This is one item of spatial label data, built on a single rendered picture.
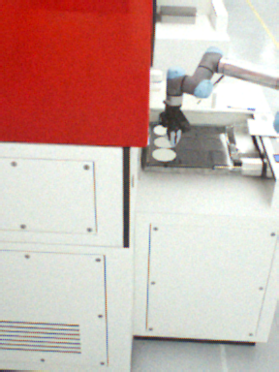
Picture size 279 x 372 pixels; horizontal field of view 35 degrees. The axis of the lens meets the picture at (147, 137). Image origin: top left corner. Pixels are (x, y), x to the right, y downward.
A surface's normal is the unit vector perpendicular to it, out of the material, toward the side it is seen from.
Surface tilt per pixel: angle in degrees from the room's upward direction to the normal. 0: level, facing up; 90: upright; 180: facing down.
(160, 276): 90
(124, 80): 90
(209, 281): 90
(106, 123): 90
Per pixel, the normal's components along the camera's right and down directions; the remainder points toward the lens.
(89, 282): -0.04, 0.50
